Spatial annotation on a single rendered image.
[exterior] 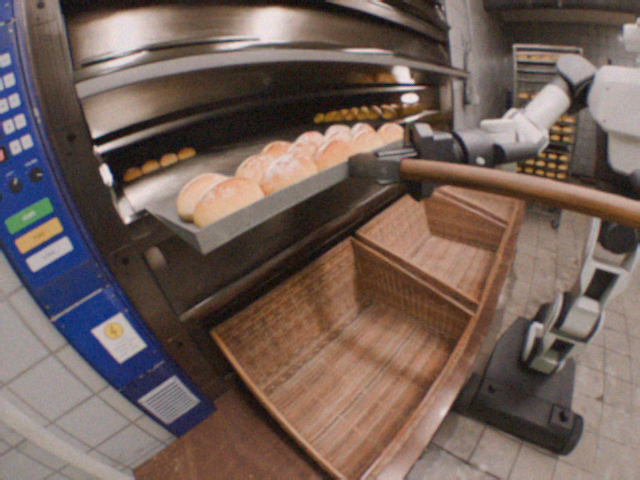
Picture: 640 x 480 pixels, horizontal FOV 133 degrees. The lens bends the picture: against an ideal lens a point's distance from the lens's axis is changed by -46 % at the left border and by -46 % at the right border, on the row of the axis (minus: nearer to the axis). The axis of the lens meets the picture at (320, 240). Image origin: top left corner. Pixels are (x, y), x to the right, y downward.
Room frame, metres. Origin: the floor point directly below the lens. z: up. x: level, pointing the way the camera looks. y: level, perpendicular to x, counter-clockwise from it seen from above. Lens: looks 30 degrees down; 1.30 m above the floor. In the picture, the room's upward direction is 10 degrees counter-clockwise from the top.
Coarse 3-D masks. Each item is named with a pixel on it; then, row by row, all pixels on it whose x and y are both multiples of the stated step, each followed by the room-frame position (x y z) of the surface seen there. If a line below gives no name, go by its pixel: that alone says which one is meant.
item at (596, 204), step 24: (408, 168) 0.33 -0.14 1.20; (432, 168) 0.30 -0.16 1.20; (456, 168) 0.28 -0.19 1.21; (480, 168) 0.26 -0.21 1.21; (504, 192) 0.23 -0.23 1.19; (528, 192) 0.21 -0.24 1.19; (552, 192) 0.19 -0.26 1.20; (576, 192) 0.17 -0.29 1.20; (600, 192) 0.15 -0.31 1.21; (600, 216) 0.14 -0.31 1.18; (624, 216) 0.12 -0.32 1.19
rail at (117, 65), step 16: (176, 48) 0.41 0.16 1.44; (192, 48) 0.42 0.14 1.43; (208, 48) 0.44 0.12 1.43; (224, 48) 0.45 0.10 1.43; (240, 48) 0.47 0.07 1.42; (256, 48) 0.49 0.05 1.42; (272, 48) 0.52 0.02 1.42; (288, 48) 0.54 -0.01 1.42; (304, 48) 0.57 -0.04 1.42; (320, 48) 0.60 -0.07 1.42; (336, 48) 0.64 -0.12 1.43; (352, 48) 0.68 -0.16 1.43; (368, 48) 0.73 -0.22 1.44; (112, 64) 0.34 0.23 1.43; (128, 64) 0.35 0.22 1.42; (144, 64) 0.37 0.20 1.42; (432, 64) 1.02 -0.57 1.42; (80, 80) 0.31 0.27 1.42
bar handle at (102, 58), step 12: (216, 36) 0.50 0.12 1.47; (228, 36) 0.51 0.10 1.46; (240, 36) 0.53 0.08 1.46; (252, 36) 0.55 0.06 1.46; (132, 48) 0.40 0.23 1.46; (144, 48) 0.41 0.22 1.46; (156, 48) 0.43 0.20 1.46; (168, 48) 0.44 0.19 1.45; (84, 60) 0.35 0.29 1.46; (96, 60) 0.36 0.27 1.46; (108, 60) 0.38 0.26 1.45
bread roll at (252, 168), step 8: (248, 160) 0.41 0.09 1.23; (256, 160) 0.41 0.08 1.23; (264, 160) 0.42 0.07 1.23; (272, 160) 0.43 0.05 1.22; (240, 168) 0.40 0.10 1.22; (248, 168) 0.40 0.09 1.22; (256, 168) 0.40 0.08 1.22; (264, 168) 0.40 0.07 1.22; (240, 176) 0.39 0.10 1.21; (248, 176) 0.39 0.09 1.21; (256, 176) 0.39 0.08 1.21
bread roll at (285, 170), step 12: (288, 156) 0.36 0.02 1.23; (300, 156) 0.37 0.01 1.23; (276, 168) 0.34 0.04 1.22; (288, 168) 0.35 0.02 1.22; (300, 168) 0.35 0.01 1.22; (312, 168) 0.37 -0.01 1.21; (264, 180) 0.34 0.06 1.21; (276, 180) 0.33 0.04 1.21; (288, 180) 0.34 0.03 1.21; (264, 192) 0.34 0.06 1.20
